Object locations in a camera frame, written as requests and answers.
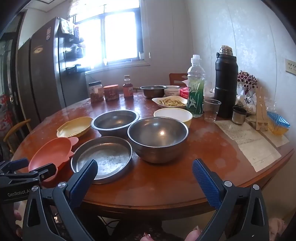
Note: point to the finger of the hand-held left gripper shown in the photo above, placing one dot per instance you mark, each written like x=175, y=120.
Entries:
x=19, y=164
x=45, y=172

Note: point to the white oval dish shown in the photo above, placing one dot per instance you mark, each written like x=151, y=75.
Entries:
x=157, y=102

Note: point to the shredded vegetable food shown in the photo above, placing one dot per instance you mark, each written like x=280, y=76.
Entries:
x=172, y=102

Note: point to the small sauce bottle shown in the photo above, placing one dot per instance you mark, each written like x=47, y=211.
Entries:
x=128, y=90

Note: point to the dark refrigerator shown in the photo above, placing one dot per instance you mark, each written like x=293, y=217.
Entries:
x=44, y=76

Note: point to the red-labelled jar with orange lid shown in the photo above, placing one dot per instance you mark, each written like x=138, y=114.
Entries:
x=111, y=93

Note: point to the wooden chair with curved rail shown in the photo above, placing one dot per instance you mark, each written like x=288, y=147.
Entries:
x=17, y=126

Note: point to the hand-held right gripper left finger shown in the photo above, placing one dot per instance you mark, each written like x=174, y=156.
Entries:
x=82, y=185

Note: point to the round steel pan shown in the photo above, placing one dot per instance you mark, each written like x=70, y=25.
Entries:
x=104, y=155

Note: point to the person's left hand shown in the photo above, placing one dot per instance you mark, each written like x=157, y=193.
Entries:
x=18, y=215

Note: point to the stack of blue cupcake liners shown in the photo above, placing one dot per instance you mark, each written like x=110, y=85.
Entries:
x=278, y=122

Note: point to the deep steel bowl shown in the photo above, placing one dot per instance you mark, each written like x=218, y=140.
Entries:
x=157, y=134

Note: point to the small paper sheet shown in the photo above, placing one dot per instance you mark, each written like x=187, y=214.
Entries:
x=277, y=140

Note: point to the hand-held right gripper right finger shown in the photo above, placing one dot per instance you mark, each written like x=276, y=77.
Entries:
x=205, y=185

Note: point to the steel thermos cup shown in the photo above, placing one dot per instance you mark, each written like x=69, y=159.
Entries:
x=239, y=117

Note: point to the yellow bowl with white inside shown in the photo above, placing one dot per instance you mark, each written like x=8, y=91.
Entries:
x=172, y=112

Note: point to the person's right hand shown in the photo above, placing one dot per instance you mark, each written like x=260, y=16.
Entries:
x=193, y=234

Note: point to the clear plastic cup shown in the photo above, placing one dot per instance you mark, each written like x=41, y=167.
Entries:
x=211, y=111

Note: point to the purple flower bunch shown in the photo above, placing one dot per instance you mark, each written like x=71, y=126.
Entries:
x=247, y=80

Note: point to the green drink bottle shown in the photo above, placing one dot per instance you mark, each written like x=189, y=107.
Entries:
x=195, y=97

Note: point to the window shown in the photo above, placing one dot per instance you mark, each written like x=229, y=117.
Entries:
x=115, y=34

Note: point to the wooden stand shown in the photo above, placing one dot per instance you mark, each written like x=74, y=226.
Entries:
x=261, y=109

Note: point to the pink plastic plate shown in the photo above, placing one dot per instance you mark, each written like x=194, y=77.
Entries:
x=50, y=153

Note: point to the clear jar with dark lid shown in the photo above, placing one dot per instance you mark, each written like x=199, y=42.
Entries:
x=96, y=92

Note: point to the red tissue pack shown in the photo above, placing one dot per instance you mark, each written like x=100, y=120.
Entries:
x=184, y=92

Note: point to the white plastic bag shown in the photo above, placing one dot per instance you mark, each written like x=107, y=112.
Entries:
x=247, y=102

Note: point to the glass sliding door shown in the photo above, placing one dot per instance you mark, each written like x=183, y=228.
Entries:
x=8, y=76

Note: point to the wide-rimmed steel bowl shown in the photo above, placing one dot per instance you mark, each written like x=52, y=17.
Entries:
x=115, y=120

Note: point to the black fridge side rack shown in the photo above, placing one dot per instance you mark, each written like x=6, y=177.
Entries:
x=74, y=52
x=70, y=38
x=77, y=69

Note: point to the white ceramic bowl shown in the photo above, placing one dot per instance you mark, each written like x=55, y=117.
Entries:
x=172, y=92

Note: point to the small steel bowl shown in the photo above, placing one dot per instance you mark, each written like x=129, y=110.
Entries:
x=152, y=91

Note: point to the wall socket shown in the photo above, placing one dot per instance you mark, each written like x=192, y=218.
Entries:
x=291, y=66

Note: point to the large paper sheet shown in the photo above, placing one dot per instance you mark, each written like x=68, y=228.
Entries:
x=249, y=143

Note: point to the black thermos flask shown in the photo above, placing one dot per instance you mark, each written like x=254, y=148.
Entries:
x=226, y=88

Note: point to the yellow leaf-shaped plate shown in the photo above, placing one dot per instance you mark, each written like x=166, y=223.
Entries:
x=74, y=127

